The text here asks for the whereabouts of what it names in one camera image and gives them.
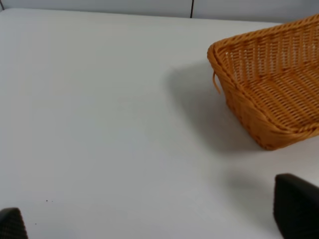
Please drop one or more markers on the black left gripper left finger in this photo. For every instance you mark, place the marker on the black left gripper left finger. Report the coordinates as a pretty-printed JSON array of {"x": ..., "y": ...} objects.
[{"x": 12, "y": 224}]

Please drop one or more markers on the orange wicker basket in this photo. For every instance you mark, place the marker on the orange wicker basket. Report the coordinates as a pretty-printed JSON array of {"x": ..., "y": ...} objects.
[{"x": 270, "y": 79}]

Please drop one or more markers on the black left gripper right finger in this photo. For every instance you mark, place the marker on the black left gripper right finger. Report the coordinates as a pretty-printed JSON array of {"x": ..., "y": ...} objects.
[{"x": 296, "y": 207}]

